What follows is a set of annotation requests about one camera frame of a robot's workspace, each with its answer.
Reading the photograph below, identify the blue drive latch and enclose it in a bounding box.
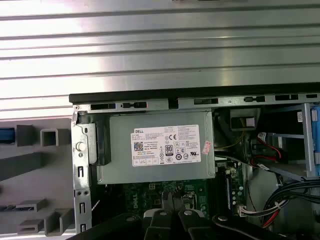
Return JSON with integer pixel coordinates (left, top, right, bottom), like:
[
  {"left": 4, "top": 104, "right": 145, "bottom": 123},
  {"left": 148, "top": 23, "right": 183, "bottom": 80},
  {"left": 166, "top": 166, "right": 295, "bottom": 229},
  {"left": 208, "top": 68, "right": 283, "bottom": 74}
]
[{"left": 309, "top": 103, "right": 320, "bottom": 177}]

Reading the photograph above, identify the black open PC case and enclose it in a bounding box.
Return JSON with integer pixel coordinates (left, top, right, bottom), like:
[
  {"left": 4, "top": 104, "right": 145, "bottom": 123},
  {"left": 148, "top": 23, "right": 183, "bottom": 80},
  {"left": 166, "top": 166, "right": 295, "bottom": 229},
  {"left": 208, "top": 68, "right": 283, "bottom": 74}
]
[{"left": 68, "top": 88, "right": 320, "bottom": 240}]

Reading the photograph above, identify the grey optical drive cage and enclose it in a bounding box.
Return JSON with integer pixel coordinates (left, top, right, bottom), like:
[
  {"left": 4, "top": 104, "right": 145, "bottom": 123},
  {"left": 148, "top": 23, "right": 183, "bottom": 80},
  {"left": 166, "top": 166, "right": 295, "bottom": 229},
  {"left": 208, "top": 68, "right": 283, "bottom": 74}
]
[{"left": 272, "top": 101, "right": 320, "bottom": 181}]

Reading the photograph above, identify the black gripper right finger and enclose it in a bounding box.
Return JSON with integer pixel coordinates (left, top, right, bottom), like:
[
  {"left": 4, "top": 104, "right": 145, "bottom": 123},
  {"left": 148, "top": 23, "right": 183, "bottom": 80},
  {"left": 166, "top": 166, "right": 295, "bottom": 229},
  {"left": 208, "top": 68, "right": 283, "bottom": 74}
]
[{"left": 175, "top": 191, "right": 320, "bottom": 240}]

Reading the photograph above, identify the black cable bundle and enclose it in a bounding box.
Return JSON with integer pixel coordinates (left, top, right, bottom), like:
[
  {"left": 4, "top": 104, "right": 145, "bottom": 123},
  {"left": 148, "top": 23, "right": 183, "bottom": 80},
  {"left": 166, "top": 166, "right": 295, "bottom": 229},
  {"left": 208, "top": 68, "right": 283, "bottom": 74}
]
[{"left": 263, "top": 179, "right": 320, "bottom": 227}]

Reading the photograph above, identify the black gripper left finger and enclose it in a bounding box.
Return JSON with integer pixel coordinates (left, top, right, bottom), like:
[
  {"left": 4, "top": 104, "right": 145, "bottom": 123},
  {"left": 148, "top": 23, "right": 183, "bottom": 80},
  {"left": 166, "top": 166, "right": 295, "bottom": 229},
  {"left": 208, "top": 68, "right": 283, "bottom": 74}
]
[{"left": 72, "top": 191, "right": 177, "bottom": 240}]

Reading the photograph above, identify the grey parts rack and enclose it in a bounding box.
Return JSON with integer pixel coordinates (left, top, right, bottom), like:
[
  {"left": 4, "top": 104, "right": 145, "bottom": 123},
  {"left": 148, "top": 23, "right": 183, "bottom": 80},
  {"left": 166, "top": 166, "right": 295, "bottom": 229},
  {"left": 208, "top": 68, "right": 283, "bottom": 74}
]
[{"left": 0, "top": 117, "right": 76, "bottom": 238}]

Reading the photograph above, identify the hard disk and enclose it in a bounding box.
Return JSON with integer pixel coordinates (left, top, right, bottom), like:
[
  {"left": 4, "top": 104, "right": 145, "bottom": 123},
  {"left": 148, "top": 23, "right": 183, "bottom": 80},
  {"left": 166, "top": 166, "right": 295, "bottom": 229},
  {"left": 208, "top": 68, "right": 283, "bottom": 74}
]
[{"left": 0, "top": 127, "right": 16, "bottom": 144}]

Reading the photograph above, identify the grey power supply unit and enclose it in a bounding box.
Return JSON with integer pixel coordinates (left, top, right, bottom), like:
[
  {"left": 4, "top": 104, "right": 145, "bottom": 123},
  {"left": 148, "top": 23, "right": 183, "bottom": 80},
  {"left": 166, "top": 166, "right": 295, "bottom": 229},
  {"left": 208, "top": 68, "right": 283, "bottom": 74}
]
[{"left": 96, "top": 109, "right": 216, "bottom": 186}]

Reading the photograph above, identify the green motherboard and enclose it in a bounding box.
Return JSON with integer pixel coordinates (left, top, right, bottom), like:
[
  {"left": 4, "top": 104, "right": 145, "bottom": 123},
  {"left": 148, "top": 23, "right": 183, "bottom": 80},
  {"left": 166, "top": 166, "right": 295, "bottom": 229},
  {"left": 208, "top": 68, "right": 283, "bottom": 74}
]
[{"left": 99, "top": 159, "right": 248, "bottom": 227}]

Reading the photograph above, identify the RAM stick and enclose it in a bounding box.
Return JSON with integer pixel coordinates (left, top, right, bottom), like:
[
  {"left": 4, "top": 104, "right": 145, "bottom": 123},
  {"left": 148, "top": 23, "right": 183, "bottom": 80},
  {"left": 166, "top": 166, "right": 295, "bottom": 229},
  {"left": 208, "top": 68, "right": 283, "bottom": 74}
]
[{"left": 224, "top": 173, "right": 233, "bottom": 218}]

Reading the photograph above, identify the yellow wire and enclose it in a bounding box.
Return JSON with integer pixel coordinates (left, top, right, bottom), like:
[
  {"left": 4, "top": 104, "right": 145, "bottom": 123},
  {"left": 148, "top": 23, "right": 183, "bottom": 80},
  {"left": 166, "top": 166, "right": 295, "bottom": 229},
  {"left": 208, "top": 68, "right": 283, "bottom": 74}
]
[{"left": 219, "top": 117, "right": 245, "bottom": 151}]

